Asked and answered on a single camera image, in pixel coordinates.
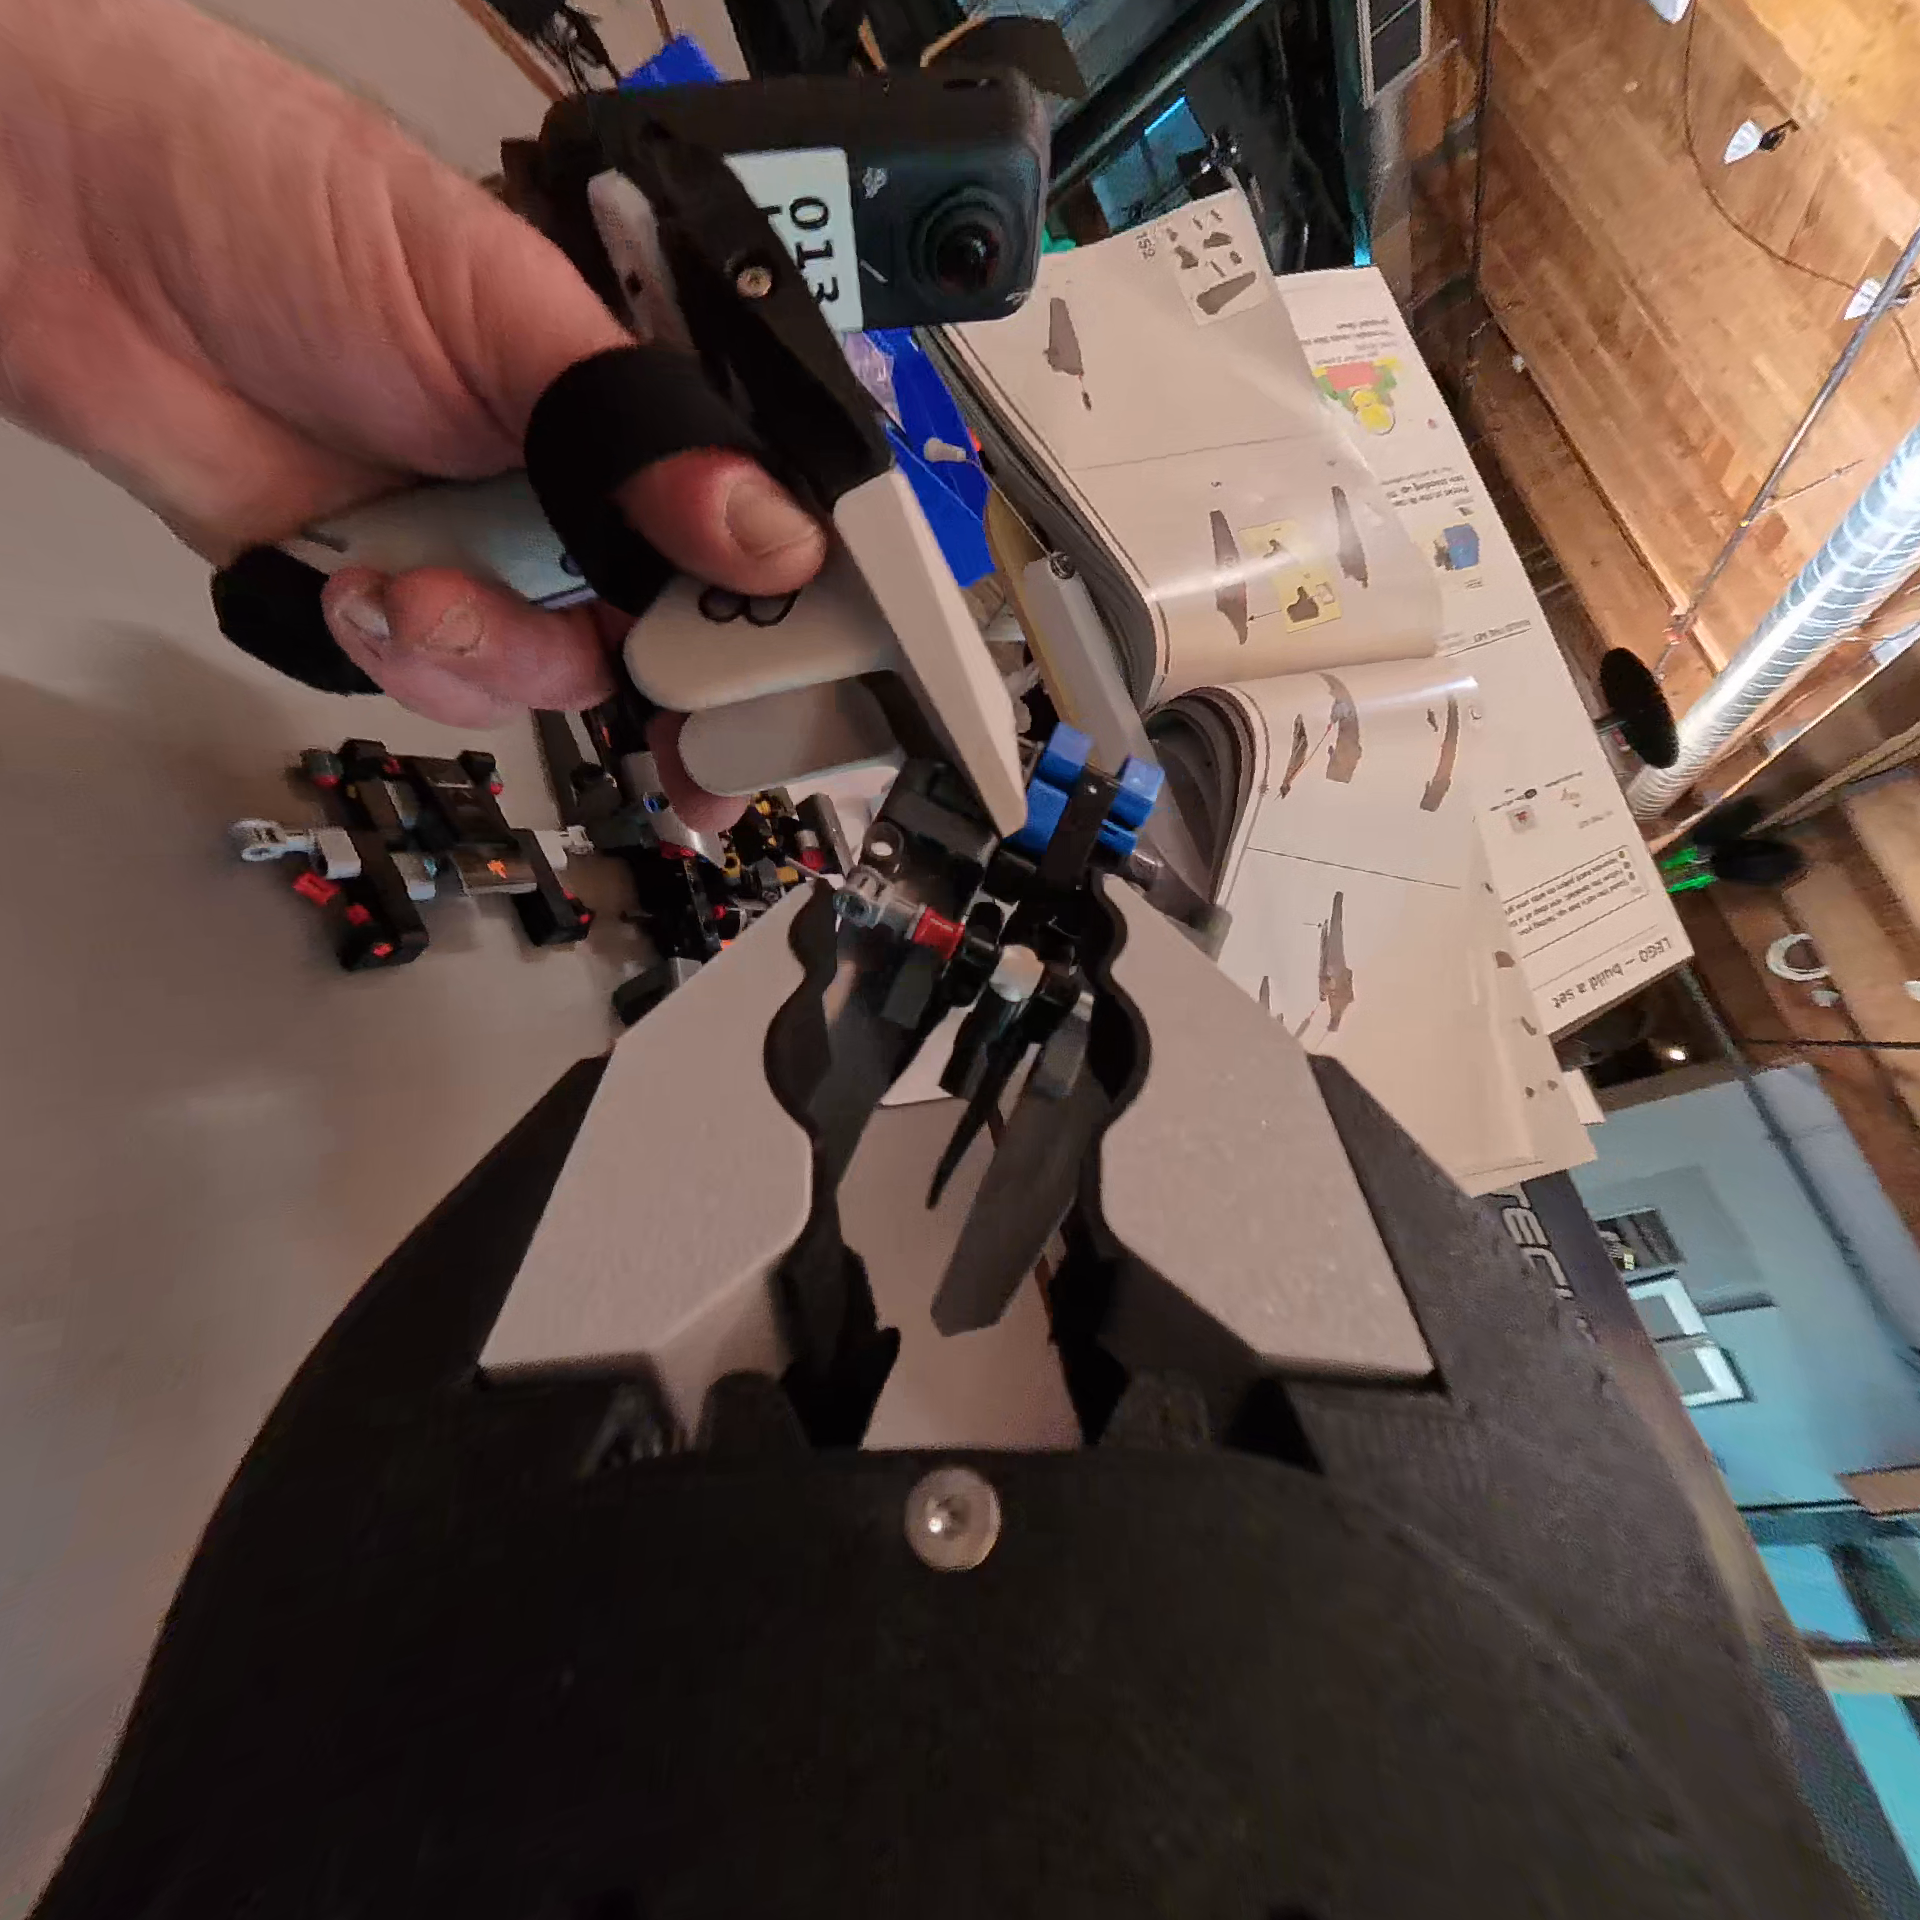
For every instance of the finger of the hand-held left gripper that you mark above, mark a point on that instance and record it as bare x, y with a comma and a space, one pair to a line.
930, 646
1088, 661

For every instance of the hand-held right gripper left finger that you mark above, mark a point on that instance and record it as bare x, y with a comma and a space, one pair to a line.
645, 1214

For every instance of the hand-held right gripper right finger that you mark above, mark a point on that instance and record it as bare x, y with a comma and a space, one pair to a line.
1259, 1214

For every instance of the grey black lego subassembly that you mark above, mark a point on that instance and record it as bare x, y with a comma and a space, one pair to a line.
1020, 1170

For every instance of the metal axle with red bush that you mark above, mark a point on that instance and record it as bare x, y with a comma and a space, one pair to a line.
907, 912

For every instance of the partly built lego car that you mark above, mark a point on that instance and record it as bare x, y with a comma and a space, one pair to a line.
704, 886

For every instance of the black grey lego module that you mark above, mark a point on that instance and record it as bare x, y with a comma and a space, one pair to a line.
405, 855

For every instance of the person's left hand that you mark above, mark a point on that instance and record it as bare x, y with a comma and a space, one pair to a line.
224, 270

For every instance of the blue plastic bin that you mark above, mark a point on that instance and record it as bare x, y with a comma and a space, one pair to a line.
937, 450

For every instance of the white printed sheet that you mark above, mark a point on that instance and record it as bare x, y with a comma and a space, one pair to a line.
1276, 450

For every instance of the white printed task card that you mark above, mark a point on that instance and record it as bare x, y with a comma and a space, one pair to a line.
1588, 902

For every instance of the black ribbed ceiling disc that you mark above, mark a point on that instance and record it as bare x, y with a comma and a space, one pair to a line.
1637, 704

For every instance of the round ceiling lamp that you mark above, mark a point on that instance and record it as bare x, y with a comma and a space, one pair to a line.
1756, 139

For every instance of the silver air duct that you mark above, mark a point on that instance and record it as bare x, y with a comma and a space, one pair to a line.
1800, 600

